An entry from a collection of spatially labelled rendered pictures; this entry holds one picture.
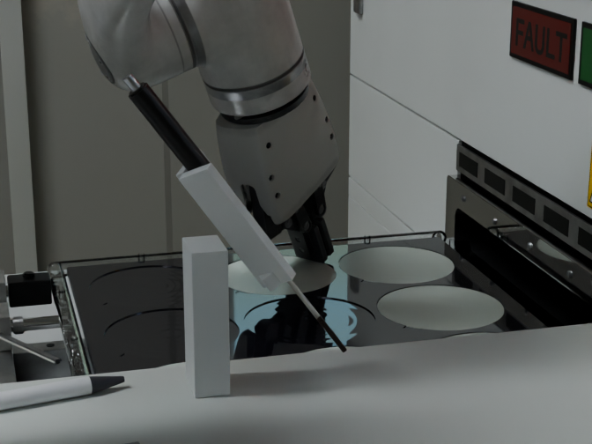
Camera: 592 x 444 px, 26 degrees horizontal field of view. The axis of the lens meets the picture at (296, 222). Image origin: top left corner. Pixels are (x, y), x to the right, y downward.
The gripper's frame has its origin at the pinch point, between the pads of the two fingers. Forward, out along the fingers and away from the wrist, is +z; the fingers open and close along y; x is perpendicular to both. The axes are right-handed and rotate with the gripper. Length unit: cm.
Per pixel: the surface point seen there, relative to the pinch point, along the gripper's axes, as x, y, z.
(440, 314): 16.0, 4.8, 0.1
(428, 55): -4.1, -28.4, -0.1
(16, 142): -112, -48, 44
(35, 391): 14.2, 37.6, -23.4
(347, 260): 2.6, -1.0, 2.8
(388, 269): 6.8, -1.2, 2.9
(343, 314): 9.7, 8.8, -1.7
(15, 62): -112, -55, 32
